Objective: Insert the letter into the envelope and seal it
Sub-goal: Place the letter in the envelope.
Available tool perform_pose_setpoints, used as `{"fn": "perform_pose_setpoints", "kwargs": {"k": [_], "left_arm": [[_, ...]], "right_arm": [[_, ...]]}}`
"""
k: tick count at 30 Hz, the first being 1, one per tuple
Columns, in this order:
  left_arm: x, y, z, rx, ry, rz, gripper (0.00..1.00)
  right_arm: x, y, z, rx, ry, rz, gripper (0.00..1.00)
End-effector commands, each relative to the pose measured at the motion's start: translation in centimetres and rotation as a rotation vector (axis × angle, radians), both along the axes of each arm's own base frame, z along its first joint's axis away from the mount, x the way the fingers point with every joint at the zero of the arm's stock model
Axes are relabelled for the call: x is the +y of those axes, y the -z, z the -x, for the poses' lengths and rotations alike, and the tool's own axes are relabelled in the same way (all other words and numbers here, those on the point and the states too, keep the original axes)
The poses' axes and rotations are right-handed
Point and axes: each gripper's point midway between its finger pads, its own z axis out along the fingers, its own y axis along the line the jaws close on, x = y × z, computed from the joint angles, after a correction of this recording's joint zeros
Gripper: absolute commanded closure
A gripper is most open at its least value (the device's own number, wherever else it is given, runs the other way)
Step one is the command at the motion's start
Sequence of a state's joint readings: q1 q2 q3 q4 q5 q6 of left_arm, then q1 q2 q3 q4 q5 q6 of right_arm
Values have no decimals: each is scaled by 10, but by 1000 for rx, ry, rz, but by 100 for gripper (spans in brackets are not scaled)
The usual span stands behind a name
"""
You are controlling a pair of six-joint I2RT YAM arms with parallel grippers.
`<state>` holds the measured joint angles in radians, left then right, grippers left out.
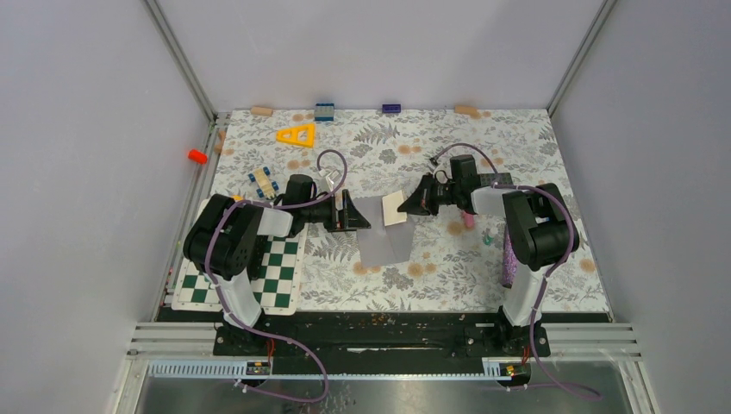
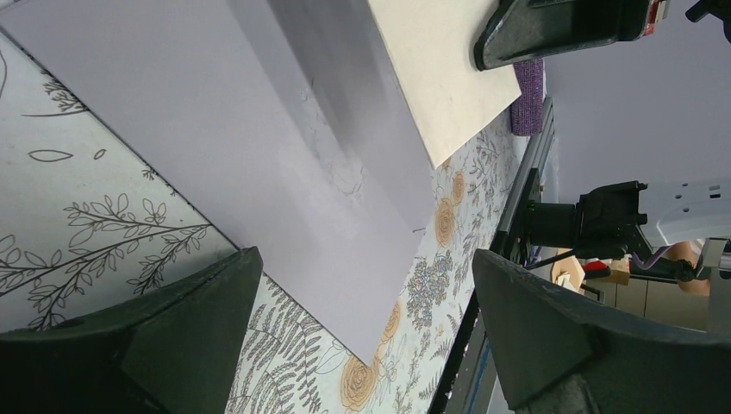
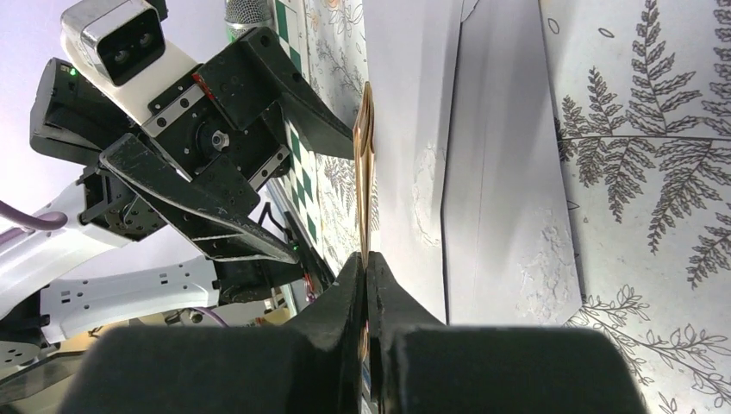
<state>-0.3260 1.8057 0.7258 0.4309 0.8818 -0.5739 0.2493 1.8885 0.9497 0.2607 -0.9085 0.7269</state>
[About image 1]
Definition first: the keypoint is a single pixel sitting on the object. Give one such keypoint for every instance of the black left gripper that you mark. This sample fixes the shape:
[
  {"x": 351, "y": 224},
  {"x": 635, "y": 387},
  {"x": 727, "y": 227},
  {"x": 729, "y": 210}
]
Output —
[{"x": 347, "y": 219}]

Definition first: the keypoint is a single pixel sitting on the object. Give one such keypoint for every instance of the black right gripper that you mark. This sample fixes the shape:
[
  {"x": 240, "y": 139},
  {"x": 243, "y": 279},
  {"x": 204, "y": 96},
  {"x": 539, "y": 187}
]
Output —
[{"x": 419, "y": 202}]

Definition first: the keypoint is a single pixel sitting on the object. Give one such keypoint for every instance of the tan lined letter paper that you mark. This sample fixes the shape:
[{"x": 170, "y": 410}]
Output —
[{"x": 390, "y": 205}]

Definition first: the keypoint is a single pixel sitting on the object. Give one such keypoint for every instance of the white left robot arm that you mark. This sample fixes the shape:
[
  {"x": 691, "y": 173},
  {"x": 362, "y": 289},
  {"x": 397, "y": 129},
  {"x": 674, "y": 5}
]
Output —
[{"x": 240, "y": 309}]

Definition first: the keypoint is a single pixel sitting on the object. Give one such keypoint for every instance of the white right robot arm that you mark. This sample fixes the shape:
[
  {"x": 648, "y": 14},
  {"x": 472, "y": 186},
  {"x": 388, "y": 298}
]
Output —
[{"x": 540, "y": 233}]

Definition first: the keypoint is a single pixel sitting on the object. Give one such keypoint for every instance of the grey paper envelope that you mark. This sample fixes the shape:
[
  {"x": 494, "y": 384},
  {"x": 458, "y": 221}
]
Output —
[{"x": 382, "y": 245}]

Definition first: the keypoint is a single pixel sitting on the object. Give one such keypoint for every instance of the pink toy microphone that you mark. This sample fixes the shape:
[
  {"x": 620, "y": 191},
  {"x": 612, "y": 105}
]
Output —
[{"x": 468, "y": 220}]

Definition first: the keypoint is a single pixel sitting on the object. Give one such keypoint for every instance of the floral patterned table mat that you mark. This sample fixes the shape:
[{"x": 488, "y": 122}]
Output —
[{"x": 450, "y": 269}]

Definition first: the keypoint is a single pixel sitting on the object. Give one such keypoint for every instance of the dark green building baseplate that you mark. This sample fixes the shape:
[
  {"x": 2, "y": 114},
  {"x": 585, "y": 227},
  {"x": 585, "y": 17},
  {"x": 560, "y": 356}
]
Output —
[{"x": 490, "y": 179}]

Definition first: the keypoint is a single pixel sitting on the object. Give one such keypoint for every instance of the wooden toy car blue wheels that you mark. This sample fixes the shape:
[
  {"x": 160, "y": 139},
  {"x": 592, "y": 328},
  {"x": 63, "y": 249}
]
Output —
[{"x": 266, "y": 188}]

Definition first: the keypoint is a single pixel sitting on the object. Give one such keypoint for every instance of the yellow triangle toy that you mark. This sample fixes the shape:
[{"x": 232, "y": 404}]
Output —
[{"x": 300, "y": 136}]

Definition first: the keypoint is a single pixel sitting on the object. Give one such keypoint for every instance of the green white chessboard mat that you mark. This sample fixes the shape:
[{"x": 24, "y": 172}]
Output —
[{"x": 268, "y": 274}]

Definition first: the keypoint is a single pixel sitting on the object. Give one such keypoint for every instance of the dark purple building brick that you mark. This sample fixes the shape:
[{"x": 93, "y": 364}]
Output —
[{"x": 391, "y": 108}]

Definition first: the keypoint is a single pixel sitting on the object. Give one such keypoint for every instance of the right wooden cylinder block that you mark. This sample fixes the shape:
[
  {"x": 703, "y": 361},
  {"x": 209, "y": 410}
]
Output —
[{"x": 465, "y": 110}]

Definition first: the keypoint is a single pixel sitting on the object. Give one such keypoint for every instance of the wooden cylinder block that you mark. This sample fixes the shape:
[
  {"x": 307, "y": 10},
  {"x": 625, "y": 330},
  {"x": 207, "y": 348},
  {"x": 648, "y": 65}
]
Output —
[
  {"x": 261, "y": 111},
  {"x": 465, "y": 110}
]

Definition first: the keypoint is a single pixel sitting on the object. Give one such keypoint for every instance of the blue building brick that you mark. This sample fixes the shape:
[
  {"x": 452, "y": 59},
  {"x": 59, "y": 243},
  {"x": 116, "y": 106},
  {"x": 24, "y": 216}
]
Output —
[{"x": 324, "y": 112}]

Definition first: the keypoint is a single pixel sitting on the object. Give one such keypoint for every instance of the purple glitter microphone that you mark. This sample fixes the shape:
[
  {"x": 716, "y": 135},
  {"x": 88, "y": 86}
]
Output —
[{"x": 509, "y": 262}]

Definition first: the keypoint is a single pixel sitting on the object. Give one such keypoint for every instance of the left wooden cylinder block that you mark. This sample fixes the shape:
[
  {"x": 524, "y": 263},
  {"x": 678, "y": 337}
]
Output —
[{"x": 261, "y": 111}]

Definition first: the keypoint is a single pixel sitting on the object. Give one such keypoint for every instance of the orange plastic cap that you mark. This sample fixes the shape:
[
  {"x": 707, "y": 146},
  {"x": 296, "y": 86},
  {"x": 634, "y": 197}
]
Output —
[{"x": 198, "y": 157}]

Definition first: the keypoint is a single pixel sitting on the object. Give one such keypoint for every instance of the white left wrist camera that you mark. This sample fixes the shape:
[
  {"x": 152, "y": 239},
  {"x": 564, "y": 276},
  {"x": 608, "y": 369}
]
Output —
[{"x": 333, "y": 180}]

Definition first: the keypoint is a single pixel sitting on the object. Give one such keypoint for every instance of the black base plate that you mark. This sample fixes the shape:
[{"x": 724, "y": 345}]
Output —
[{"x": 320, "y": 335}]

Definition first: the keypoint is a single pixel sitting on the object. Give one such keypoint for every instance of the white slotted cable duct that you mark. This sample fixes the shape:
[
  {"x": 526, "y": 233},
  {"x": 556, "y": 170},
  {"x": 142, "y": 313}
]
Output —
[{"x": 349, "y": 365}]

